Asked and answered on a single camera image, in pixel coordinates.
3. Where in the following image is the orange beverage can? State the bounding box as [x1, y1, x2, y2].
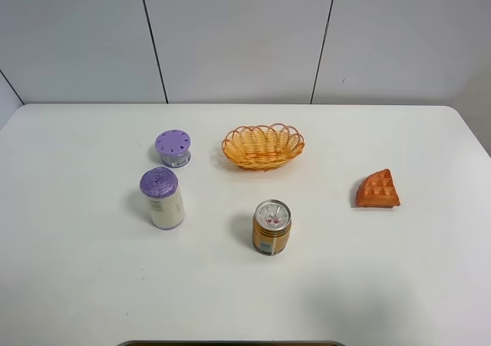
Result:
[252, 199, 292, 255]

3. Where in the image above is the purple lidded air freshener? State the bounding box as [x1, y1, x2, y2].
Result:
[154, 129, 191, 168]

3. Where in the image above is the orange waffle slice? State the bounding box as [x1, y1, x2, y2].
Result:
[353, 169, 400, 209]

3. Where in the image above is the orange woven wicker basket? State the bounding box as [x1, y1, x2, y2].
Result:
[221, 123, 305, 171]

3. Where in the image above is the purple garbage bag roll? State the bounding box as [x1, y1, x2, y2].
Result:
[139, 166, 185, 230]

